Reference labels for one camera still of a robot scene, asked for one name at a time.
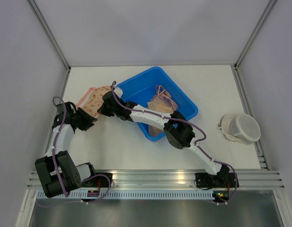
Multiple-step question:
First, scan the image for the floral mesh laundry bag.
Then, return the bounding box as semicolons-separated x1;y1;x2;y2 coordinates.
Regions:
76;86;111;119

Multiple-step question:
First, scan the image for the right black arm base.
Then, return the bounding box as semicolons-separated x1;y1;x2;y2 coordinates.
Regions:
194;173;239;190

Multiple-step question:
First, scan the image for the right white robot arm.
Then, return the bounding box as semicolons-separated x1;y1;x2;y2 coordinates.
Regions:
98;90;230;187

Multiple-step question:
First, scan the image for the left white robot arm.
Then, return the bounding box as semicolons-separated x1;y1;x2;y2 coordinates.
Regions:
35;102;97;198

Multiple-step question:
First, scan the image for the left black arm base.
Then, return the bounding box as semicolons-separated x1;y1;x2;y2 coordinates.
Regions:
81;173;113;188

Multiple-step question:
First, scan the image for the beige bra in bin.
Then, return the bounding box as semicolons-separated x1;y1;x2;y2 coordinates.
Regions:
147;85;179;137

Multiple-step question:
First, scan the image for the white mesh laundry bag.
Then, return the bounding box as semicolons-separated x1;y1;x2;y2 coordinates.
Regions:
218;113;261;145

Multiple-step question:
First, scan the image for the blue plastic bin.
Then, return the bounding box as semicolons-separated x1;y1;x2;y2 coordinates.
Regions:
117;66;199;142

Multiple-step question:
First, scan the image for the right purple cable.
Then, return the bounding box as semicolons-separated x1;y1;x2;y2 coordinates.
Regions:
111;81;239;206

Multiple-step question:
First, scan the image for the purple cable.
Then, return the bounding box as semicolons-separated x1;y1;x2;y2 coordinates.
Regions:
111;81;239;206
36;96;112;208

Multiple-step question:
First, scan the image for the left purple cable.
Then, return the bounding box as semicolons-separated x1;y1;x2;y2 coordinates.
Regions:
36;96;112;208

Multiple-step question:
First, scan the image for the white slotted cable duct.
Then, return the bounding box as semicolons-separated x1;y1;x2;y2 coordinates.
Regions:
36;191;214;200

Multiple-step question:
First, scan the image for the aluminium mounting rail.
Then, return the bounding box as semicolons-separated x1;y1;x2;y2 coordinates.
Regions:
27;168;285;190

